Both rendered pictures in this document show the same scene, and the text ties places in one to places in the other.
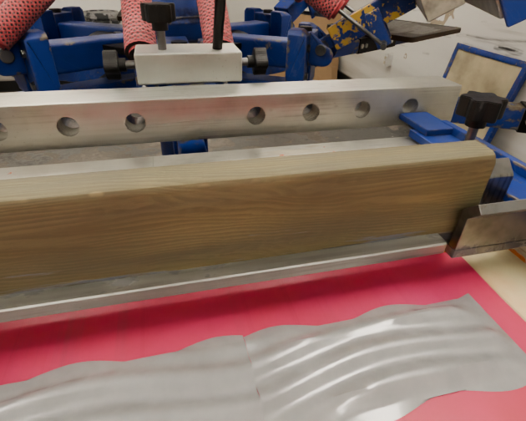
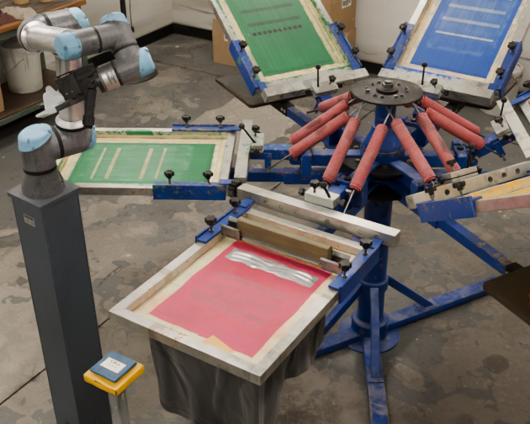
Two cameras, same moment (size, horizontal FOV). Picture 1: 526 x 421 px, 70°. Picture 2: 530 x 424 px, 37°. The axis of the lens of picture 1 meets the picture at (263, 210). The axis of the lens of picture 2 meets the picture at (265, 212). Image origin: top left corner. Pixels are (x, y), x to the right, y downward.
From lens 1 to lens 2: 2.63 m
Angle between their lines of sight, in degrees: 40
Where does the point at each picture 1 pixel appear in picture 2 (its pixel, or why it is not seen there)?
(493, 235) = (328, 267)
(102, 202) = (263, 230)
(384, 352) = (291, 272)
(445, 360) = (298, 278)
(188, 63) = (318, 199)
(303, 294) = (293, 262)
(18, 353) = (246, 248)
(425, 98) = (381, 235)
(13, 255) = (251, 232)
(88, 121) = (285, 207)
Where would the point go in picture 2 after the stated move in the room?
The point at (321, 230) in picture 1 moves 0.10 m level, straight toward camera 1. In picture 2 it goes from (295, 250) to (272, 258)
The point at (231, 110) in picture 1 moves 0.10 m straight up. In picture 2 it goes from (320, 217) to (320, 194)
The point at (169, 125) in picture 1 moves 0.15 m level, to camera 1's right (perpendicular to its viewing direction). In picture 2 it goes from (304, 215) to (332, 230)
